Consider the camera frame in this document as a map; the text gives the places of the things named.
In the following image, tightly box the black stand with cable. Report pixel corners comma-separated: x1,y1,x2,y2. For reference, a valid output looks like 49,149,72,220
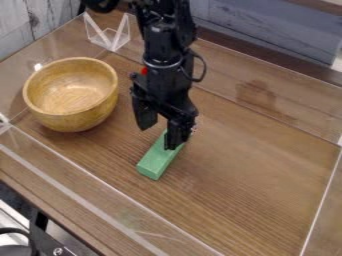
0,208,80,256

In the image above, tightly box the red plush strawberry toy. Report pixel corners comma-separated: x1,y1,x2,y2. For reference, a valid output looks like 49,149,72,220
140,67,148,75

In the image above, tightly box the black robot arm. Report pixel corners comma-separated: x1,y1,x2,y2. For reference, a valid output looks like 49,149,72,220
127,0,204,150

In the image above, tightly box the green rectangular block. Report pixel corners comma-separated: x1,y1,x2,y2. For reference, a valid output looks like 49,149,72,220
136,131,183,180

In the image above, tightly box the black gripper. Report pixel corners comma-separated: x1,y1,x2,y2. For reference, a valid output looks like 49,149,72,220
129,61,198,150

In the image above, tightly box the clear acrylic corner bracket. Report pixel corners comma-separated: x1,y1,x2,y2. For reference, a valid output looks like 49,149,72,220
83,13,131,52

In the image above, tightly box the brown wooden bowl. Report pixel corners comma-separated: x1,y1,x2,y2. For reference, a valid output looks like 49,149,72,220
23,57,119,132

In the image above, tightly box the blue grey couch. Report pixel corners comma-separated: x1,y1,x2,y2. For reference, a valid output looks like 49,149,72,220
190,0,342,66

